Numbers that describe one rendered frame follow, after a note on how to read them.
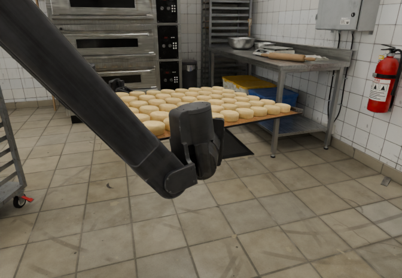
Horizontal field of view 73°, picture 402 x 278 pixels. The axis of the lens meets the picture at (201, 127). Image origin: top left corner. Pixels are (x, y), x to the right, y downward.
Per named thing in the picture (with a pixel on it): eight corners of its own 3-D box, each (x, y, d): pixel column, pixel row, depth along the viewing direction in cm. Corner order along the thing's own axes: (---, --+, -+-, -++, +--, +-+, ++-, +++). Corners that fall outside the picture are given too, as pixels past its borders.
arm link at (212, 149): (184, 184, 46) (218, 182, 45) (177, 146, 44) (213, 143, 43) (191, 165, 52) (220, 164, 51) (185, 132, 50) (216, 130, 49)
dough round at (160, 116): (174, 122, 66) (175, 114, 65) (158, 125, 63) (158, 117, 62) (161, 117, 69) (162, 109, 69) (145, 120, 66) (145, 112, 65)
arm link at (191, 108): (145, 178, 48) (167, 198, 40) (131, 115, 44) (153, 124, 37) (201, 155, 53) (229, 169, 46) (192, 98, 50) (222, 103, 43)
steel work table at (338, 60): (207, 105, 426) (207, 40, 391) (249, 101, 446) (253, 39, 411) (271, 159, 257) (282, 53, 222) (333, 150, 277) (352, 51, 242)
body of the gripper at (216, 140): (225, 117, 55) (222, 129, 48) (221, 162, 58) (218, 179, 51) (193, 114, 56) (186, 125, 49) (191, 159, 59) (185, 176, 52)
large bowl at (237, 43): (222, 48, 380) (222, 37, 375) (247, 47, 391) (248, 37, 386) (233, 51, 346) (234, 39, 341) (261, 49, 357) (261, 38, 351)
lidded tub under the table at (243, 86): (230, 100, 367) (231, 81, 358) (261, 97, 380) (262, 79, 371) (243, 108, 333) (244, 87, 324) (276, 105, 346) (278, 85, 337)
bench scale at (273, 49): (252, 55, 301) (253, 46, 298) (276, 54, 313) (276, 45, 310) (269, 58, 275) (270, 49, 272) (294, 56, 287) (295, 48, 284)
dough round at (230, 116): (231, 123, 68) (232, 115, 68) (215, 118, 71) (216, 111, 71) (241, 119, 72) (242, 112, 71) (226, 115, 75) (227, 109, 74)
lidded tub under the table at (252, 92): (244, 110, 326) (246, 89, 317) (278, 106, 341) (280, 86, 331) (261, 120, 293) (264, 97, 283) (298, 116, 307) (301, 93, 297)
